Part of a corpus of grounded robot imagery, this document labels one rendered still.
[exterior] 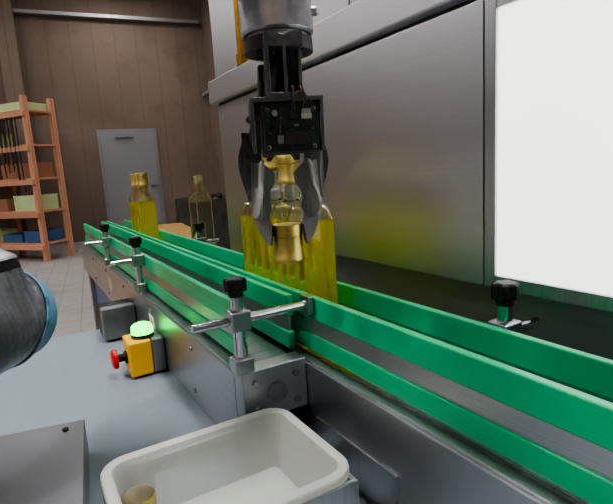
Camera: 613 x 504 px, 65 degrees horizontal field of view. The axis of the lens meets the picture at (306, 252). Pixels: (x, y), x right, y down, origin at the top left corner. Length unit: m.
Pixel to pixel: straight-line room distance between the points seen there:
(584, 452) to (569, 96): 0.34
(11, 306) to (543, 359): 0.59
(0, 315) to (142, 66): 10.39
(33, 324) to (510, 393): 0.55
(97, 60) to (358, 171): 10.22
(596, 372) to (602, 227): 0.15
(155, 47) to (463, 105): 10.55
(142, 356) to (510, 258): 0.71
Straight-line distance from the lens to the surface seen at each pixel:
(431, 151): 0.69
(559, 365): 0.51
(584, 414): 0.42
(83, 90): 10.80
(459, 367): 0.48
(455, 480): 0.51
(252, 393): 0.66
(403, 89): 0.74
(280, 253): 0.54
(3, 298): 0.68
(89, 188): 10.66
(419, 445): 0.53
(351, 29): 0.86
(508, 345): 0.53
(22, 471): 0.72
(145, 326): 1.03
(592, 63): 0.57
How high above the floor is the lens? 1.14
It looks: 10 degrees down
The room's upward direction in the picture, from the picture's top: 4 degrees counter-clockwise
